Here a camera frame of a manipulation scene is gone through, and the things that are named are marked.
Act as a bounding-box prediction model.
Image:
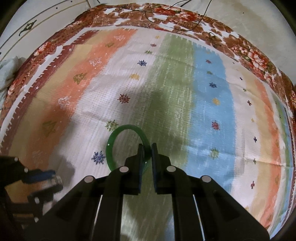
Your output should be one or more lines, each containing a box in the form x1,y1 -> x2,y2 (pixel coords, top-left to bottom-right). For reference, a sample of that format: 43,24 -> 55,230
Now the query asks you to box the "green jade bangle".
105,125 -> 152,171

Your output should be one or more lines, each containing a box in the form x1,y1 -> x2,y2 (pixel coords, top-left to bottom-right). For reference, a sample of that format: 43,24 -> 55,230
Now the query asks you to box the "striped colourful mat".
1,26 -> 295,237

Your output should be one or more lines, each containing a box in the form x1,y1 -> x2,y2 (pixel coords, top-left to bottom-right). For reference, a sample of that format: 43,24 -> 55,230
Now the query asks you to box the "light blue crumpled cloth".
0,56 -> 21,109

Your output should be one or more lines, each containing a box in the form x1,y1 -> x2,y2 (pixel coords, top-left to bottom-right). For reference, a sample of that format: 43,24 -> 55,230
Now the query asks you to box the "white headboard panel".
0,0 -> 93,63

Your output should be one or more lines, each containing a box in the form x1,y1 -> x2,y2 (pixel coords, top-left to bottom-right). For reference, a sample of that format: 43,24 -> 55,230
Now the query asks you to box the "floral brown blanket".
1,3 -> 295,121

